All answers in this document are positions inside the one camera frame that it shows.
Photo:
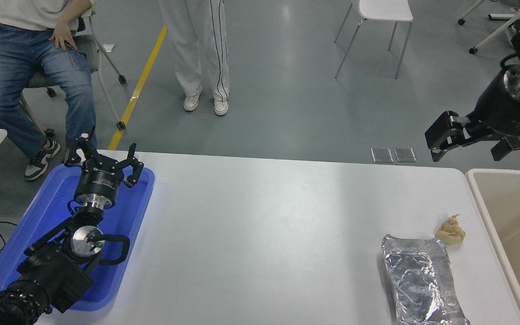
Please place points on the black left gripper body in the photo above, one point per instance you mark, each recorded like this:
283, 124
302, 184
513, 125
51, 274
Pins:
99, 183

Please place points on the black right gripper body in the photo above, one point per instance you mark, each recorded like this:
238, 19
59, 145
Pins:
508, 115

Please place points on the silver foil tray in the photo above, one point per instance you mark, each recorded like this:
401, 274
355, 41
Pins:
418, 280

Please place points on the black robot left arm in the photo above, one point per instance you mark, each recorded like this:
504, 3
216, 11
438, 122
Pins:
57, 271

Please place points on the person's left forearm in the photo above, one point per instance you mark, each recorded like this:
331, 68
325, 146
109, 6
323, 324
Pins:
77, 11

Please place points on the person's left hand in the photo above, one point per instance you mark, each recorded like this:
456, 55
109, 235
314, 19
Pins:
63, 38

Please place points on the metal floor socket cover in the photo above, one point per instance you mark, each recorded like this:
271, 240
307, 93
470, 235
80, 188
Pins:
405, 155
382, 155

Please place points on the blue plastic tray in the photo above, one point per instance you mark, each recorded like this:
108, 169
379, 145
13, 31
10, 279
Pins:
48, 207

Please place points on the large pale bin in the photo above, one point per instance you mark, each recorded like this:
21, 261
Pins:
513, 212

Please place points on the white rolling chair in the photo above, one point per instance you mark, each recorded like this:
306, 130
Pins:
499, 30

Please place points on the white floor bar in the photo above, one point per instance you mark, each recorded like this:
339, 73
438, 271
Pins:
503, 16

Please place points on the crumpled tan paper ball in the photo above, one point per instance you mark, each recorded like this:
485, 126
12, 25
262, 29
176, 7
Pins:
449, 234

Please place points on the white paper scrap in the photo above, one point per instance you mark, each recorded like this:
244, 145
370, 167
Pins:
109, 47

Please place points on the seated person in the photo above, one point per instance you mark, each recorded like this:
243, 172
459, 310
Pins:
11, 58

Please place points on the white chair with metal legs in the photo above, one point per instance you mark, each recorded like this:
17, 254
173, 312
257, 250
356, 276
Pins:
384, 10

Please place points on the standing person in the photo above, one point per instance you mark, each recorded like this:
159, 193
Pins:
194, 45

